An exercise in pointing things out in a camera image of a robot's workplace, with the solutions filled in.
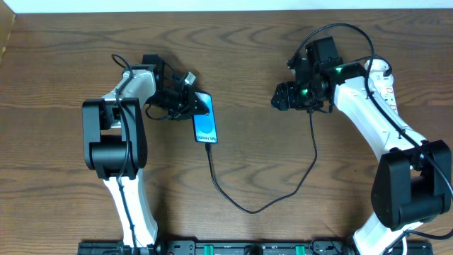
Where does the white charger plug adapter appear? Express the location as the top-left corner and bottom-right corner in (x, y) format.
(369, 59), (394, 91)

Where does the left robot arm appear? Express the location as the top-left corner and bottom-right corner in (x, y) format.
(82, 54), (209, 254)

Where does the white power strip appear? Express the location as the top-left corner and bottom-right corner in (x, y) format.
(380, 79), (398, 113)

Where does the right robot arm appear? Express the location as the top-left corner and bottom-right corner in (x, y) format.
(271, 37), (452, 254)

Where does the black USB charging cable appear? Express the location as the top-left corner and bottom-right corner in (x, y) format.
(204, 55), (393, 215)

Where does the Samsung Galaxy smartphone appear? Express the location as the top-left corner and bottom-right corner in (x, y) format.
(193, 92), (218, 143)

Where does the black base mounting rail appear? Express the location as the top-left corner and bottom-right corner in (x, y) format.
(77, 239), (433, 255)

